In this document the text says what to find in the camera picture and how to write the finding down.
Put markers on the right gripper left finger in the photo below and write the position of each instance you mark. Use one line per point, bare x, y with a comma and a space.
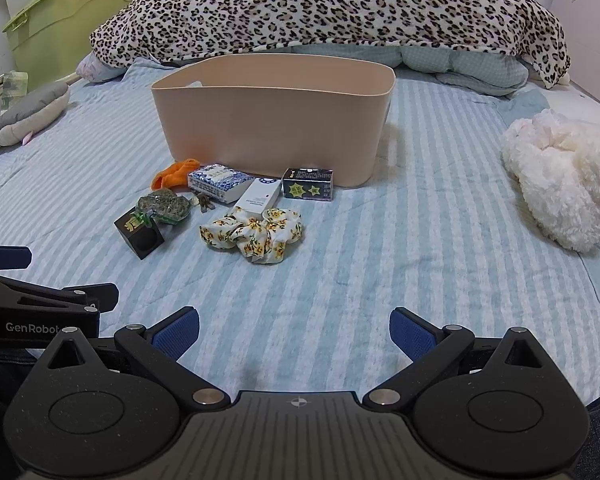
154, 352

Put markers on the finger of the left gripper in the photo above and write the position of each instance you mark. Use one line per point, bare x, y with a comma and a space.
104, 296
14, 257

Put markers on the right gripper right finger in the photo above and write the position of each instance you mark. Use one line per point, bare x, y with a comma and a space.
434, 352

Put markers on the black cube box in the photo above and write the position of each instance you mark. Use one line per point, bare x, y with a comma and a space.
143, 237

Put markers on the bag of dried herbs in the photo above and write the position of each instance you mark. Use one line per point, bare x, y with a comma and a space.
164, 206

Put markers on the orange cloth pouch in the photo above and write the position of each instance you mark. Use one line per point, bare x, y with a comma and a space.
175, 176

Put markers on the sunflower print scrunchie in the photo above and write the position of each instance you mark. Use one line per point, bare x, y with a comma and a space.
261, 240

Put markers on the blue white porcelain-pattern box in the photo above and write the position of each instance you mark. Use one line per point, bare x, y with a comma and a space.
221, 183

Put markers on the white slim box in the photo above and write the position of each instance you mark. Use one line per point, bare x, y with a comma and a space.
260, 196

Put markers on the dark blue star box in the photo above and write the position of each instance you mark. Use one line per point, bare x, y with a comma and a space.
308, 184

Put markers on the striped blue bed sheet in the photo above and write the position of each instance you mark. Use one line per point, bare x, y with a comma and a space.
439, 228

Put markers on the grey white plush cushion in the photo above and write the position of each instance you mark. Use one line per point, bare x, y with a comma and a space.
33, 113

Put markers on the pink floral pillow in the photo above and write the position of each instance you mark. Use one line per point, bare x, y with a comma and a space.
96, 72

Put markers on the green plastic storage bin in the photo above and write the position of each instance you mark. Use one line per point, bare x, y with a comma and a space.
49, 38

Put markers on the white fluffy plush toy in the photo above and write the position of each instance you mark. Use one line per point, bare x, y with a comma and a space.
556, 161

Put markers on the beige plastic storage basket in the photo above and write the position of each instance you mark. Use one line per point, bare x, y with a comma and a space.
266, 113

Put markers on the green quilted duvet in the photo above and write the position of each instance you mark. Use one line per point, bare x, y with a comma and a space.
487, 73

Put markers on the leopard print blanket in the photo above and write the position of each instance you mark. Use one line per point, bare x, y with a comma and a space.
180, 30

